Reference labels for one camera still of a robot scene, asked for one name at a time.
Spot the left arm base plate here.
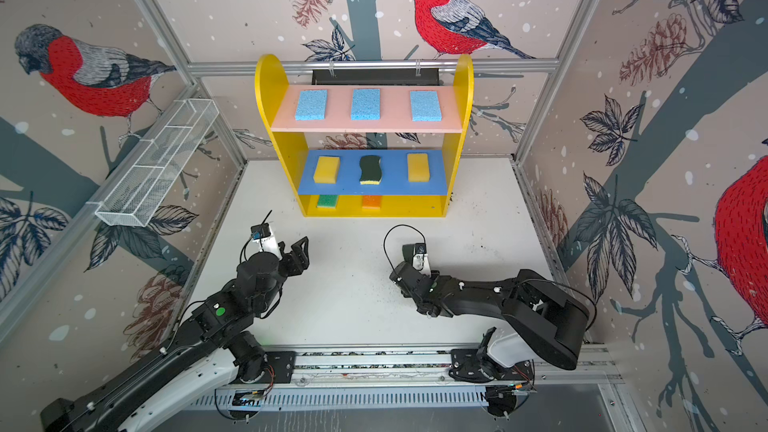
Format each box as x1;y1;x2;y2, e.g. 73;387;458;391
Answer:
216;350;297;388

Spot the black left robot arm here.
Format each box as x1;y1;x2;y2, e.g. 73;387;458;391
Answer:
40;237;310;431

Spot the black bar behind shelf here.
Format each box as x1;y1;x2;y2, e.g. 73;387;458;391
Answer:
311;68;442;86

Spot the white wire mesh basket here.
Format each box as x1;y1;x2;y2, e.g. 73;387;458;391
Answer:
95;98;219;227

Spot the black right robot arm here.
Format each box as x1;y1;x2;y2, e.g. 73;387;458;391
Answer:
390;262;591;383

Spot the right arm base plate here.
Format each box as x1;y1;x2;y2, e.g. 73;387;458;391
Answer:
448;349;534;384

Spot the light blue sponge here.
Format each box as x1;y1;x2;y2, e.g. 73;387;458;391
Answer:
409;90;442;122
294;89;328;121
350;88;381;121

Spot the yellow shelf unit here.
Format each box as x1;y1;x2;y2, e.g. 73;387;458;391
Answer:
254;54;474;218

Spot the orange topped sponge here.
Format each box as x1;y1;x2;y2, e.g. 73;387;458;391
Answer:
361;195;383;210

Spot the yellow sponge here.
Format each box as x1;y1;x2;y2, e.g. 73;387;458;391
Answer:
407;153;431;183
313;156;340;184

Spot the green topped sponge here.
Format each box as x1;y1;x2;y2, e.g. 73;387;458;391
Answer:
317;195;338;209

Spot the dark green wavy scourer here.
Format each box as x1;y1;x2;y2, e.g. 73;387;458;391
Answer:
359;155;383;185

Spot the aluminium front rail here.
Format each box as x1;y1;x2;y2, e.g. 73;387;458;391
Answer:
191;344;624;389

